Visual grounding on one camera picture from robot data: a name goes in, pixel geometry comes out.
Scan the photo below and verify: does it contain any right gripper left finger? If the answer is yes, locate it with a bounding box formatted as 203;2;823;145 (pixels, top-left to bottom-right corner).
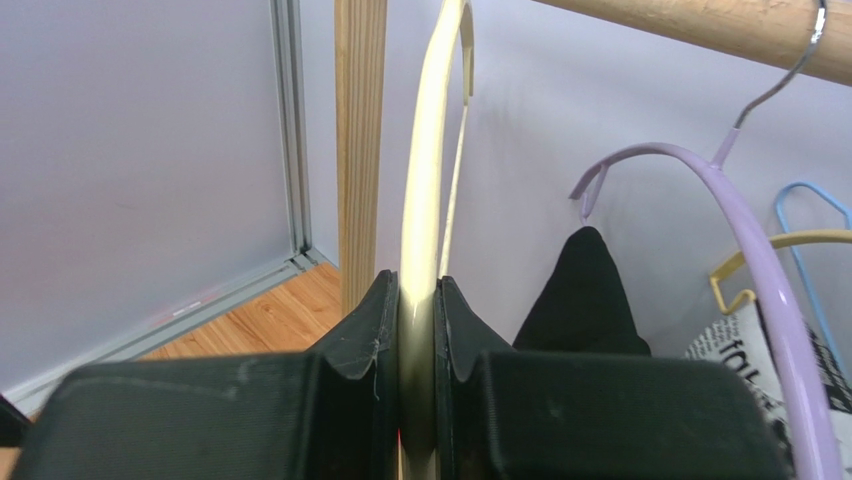
11;270;399;479

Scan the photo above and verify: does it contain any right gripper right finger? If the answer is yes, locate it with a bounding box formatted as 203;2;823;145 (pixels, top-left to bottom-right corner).
434;277;787;479

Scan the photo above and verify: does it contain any cream plastic hanger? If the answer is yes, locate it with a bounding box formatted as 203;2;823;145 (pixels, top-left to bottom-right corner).
397;1;474;479

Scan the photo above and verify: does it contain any yellow plastic hanger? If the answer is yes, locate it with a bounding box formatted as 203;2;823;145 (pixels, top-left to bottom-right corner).
708;229;852;315

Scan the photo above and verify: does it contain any purple plastic hanger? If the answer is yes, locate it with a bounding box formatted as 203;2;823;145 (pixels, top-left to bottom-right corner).
569;0;847;480

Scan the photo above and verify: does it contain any black hanging garment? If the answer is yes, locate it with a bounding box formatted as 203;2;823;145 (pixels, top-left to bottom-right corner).
512;226;651;357

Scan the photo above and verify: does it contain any black white patterned garment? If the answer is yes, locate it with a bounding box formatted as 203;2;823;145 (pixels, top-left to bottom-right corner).
684;303;851;479

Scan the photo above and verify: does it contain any wooden clothes rack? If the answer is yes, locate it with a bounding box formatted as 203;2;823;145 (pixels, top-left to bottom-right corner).
334;1;851;313

